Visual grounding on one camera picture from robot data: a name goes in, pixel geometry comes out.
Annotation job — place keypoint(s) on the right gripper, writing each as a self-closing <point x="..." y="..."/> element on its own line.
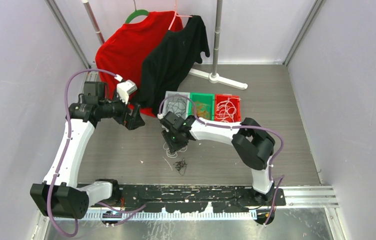
<point x="173" y="146"/>

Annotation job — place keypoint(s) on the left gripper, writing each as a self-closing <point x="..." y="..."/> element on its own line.
<point x="134" y="120"/>

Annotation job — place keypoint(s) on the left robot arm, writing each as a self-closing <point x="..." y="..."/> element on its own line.
<point x="59" y="195"/>

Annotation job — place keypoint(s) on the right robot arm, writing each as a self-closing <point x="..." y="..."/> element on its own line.
<point x="254" y="145"/>

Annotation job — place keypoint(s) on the white plastic bin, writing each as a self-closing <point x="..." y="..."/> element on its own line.
<point x="176" y="104"/>

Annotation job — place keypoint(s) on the green plastic bin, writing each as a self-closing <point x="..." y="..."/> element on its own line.
<point x="205" y="105"/>

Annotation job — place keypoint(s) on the red plastic bin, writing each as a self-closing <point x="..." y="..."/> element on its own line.
<point x="227" y="108"/>

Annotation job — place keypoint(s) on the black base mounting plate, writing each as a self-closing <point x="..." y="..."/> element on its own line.
<point x="194" y="198"/>

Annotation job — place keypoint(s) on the red t-shirt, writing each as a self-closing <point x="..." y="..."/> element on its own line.
<point x="124" y="52"/>

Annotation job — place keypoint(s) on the black t-shirt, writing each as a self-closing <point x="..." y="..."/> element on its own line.
<point x="168" y="64"/>

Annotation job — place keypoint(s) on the green clothes hanger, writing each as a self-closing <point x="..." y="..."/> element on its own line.
<point x="135" y="14"/>

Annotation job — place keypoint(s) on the pink clothes hanger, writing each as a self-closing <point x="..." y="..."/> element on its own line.
<point x="177" y="15"/>

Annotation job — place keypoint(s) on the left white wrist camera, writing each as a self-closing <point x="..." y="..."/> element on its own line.
<point x="124" y="88"/>

